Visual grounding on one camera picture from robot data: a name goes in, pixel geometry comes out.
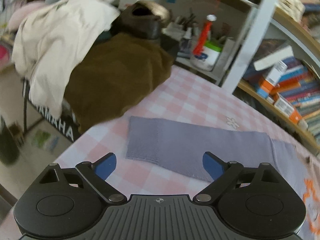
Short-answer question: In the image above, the lavender sweater with brown patch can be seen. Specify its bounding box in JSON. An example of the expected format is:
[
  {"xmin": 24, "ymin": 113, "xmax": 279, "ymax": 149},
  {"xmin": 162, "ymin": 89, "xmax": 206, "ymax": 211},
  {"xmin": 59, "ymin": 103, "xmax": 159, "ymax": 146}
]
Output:
[{"xmin": 126, "ymin": 116, "xmax": 308, "ymax": 197}]

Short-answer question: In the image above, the white jar green lid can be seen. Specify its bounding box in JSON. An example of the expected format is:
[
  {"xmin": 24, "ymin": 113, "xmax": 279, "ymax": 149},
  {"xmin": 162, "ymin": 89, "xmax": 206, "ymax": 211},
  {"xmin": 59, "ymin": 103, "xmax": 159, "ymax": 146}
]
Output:
[{"xmin": 190, "ymin": 41, "xmax": 222, "ymax": 72}]

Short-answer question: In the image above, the pink checkered tablecloth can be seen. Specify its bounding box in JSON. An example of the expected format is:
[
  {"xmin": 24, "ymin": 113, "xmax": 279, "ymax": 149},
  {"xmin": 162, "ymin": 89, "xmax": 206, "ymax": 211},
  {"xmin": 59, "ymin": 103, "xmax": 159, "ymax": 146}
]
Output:
[{"xmin": 1, "ymin": 67, "xmax": 319, "ymax": 239}]

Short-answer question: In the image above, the white orange upright box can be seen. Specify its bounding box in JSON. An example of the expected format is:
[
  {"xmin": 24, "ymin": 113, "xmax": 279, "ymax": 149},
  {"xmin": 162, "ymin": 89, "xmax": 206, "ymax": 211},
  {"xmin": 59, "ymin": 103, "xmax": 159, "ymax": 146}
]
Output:
[{"xmin": 256, "ymin": 61, "xmax": 287, "ymax": 99}]

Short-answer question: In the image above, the row of colourful books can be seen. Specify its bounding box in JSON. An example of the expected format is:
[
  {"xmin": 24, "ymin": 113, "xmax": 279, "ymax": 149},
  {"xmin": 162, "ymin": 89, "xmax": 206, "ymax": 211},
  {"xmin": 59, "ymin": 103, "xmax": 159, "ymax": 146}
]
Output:
[{"xmin": 242, "ymin": 38, "xmax": 320, "ymax": 143}]

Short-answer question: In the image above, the white and wood bookshelf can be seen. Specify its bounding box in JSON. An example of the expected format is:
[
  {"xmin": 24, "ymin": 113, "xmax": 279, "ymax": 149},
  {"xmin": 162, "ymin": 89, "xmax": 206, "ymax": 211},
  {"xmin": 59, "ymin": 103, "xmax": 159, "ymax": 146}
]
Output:
[{"xmin": 162, "ymin": 0, "xmax": 320, "ymax": 156}]

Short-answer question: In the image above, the brown fleece garment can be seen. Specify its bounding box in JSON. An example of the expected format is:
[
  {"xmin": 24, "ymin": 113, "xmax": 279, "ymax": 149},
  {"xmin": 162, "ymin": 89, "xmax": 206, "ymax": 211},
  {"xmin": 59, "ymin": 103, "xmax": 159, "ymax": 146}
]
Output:
[{"xmin": 64, "ymin": 33, "xmax": 174, "ymax": 133}]

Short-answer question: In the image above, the white orange flat box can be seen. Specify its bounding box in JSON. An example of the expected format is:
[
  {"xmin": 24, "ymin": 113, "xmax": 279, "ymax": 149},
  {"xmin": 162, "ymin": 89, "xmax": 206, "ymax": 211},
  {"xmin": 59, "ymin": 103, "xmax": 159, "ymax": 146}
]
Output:
[{"xmin": 273, "ymin": 93, "xmax": 302, "ymax": 124}]

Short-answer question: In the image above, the gold round tin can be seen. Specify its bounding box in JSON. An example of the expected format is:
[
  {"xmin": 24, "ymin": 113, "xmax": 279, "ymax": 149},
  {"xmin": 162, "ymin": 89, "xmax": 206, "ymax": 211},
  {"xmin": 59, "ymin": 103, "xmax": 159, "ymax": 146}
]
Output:
[{"xmin": 137, "ymin": 0, "xmax": 170, "ymax": 23}]

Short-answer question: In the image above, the white leaning book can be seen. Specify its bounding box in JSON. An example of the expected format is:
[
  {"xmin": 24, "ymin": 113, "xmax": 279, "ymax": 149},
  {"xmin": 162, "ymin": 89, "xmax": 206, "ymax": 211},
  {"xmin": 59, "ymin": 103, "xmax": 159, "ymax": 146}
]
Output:
[{"xmin": 253, "ymin": 46, "xmax": 294, "ymax": 71}]

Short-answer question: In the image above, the black Yamaha keyboard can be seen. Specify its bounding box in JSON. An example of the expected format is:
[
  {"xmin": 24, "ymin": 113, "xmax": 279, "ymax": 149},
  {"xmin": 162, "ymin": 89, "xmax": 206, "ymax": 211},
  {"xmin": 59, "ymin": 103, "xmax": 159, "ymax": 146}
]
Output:
[{"xmin": 21, "ymin": 78, "xmax": 81, "ymax": 143}]

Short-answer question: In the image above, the cream white garment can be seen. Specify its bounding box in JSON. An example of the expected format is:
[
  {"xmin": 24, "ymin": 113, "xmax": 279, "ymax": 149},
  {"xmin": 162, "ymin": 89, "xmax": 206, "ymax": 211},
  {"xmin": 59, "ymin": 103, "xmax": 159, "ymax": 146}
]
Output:
[{"xmin": 12, "ymin": 0, "xmax": 120, "ymax": 119}]

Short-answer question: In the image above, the pink plush pillow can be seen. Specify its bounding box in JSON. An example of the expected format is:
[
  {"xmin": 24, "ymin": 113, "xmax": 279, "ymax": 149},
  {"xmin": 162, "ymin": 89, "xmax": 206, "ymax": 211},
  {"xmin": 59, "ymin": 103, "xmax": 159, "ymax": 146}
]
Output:
[{"xmin": 7, "ymin": 1, "xmax": 47, "ymax": 31}]

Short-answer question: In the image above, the red bottle white cap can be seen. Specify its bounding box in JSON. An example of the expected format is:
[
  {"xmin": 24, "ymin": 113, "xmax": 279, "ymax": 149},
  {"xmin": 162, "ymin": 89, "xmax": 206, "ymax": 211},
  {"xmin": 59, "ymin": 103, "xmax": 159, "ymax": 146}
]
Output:
[{"xmin": 193, "ymin": 14, "xmax": 216, "ymax": 56}]

